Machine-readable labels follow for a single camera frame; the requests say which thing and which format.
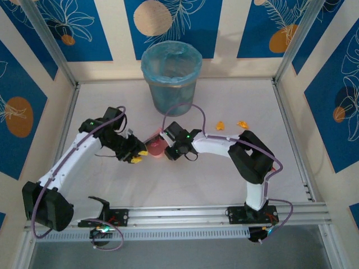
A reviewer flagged pink plastic dustpan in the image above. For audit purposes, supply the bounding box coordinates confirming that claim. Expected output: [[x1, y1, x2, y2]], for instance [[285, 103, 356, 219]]
[[145, 133, 167, 159]]

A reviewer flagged grey mesh wastebasket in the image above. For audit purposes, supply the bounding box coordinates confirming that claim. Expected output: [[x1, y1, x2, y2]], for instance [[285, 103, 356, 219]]
[[147, 80, 197, 116]]

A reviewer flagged blue plastic bin liner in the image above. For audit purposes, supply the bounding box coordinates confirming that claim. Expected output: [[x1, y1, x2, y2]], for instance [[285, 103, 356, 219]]
[[140, 40, 203, 86]]

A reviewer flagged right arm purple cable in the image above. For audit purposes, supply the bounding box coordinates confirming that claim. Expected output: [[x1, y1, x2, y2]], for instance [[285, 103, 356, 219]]
[[162, 103, 294, 244]]

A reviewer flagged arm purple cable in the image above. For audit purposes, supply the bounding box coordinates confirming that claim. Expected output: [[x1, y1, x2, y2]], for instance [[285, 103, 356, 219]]
[[32, 105, 126, 251], [162, 103, 294, 244]]

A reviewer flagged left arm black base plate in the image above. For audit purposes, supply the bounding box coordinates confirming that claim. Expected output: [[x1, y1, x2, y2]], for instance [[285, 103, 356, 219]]
[[77, 208, 130, 228]]

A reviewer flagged aluminium table edge rail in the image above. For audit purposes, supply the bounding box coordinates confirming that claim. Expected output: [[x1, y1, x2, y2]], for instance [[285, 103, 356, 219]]
[[271, 80, 316, 202], [40, 84, 81, 208]]

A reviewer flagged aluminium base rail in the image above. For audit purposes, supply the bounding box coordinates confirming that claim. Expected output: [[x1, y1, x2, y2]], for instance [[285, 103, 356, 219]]
[[25, 204, 333, 229]]

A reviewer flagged grey slotted cable duct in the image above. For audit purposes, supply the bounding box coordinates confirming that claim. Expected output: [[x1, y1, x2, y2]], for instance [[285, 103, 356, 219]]
[[35, 226, 250, 242]]

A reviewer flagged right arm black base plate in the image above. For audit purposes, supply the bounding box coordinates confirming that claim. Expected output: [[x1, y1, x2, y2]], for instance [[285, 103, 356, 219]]
[[227, 206, 280, 225]]

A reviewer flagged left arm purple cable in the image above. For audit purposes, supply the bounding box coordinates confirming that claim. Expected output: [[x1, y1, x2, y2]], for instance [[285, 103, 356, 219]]
[[32, 105, 126, 251]]

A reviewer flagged aluminium frame post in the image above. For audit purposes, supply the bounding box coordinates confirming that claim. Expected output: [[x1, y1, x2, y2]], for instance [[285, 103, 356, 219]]
[[19, 0, 79, 88], [273, 0, 329, 85]]

